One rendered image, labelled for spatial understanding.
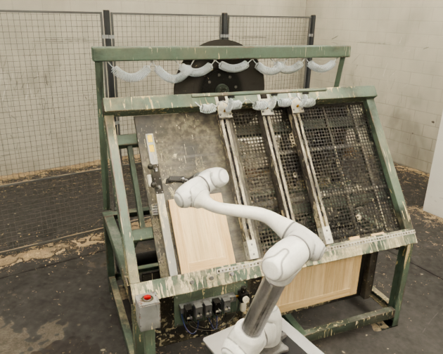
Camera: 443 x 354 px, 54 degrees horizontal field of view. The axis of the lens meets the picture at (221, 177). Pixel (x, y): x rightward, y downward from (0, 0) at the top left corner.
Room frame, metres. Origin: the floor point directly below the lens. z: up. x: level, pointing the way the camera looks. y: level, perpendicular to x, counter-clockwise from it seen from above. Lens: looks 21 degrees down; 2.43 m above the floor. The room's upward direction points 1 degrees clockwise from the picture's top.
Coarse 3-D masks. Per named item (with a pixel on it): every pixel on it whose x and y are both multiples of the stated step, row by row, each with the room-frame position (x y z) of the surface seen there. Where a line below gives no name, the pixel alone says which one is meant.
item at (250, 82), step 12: (192, 60) 3.49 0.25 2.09; (204, 60) 3.53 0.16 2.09; (228, 60) 3.60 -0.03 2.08; (240, 60) 3.65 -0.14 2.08; (252, 60) 3.69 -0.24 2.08; (204, 72) 3.53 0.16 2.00; (216, 72) 3.56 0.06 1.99; (228, 72) 3.60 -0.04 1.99; (240, 72) 3.65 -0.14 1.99; (252, 72) 3.69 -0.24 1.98; (180, 84) 3.45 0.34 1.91; (192, 84) 3.49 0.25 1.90; (204, 84) 3.52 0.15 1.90; (216, 84) 3.56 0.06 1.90; (228, 84) 3.60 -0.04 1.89; (240, 84) 3.65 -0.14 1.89; (252, 84) 3.69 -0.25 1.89; (252, 108) 3.70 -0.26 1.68; (240, 120) 3.65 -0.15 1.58
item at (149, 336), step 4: (144, 332) 2.01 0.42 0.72; (148, 332) 2.01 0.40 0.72; (152, 332) 2.01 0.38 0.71; (144, 336) 2.01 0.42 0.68; (148, 336) 2.01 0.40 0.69; (152, 336) 2.01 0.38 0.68; (144, 340) 2.02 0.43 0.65; (148, 340) 2.01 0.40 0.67; (152, 340) 2.01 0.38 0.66; (144, 344) 2.03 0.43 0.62; (148, 344) 2.01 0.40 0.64; (152, 344) 2.01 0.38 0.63; (144, 348) 2.03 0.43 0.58; (148, 348) 2.01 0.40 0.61; (152, 348) 2.01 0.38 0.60; (144, 352) 2.04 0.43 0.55; (148, 352) 2.01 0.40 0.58; (152, 352) 2.01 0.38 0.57
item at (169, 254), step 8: (152, 136) 2.82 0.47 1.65; (152, 144) 2.79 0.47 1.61; (152, 152) 2.75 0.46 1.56; (152, 160) 2.72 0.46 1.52; (152, 176) 2.67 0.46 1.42; (160, 200) 2.57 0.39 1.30; (160, 208) 2.54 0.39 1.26; (160, 216) 2.51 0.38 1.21; (160, 224) 2.50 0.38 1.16; (168, 224) 2.49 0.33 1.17; (168, 232) 2.46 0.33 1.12; (168, 240) 2.43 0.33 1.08; (168, 248) 2.40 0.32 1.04; (168, 256) 2.37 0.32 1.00; (168, 264) 2.34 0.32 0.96; (168, 272) 2.34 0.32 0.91; (176, 272) 2.33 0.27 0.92
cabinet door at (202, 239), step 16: (176, 208) 2.59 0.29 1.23; (192, 208) 2.63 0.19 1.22; (176, 224) 2.53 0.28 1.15; (192, 224) 2.56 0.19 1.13; (208, 224) 2.60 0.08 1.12; (224, 224) 2.63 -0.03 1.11; (176, 240) 2.47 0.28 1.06; (192, 240) 2.50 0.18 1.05; (208, 240) 2.53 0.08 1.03; (224, 240) 2.56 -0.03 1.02; (192, 256) 2.44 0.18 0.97; (208, 256) 2.47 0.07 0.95; (224, 256) 2.49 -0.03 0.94
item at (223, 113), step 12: (228, 96) 2.96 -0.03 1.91; (228, 108) 3.00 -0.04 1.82; (228, 120) 3.04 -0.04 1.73; (228, 132) 2.99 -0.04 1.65; (228, 144) 2.93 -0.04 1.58; (228, 156) 2.88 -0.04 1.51; (228, 168) 2.87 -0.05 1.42; (240, 180) 2.80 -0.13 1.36; (240, 192) 2.76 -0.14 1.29; (240, 204) 2.69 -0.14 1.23; (252, 240) 2.57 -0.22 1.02; (252, 252) 2.52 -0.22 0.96
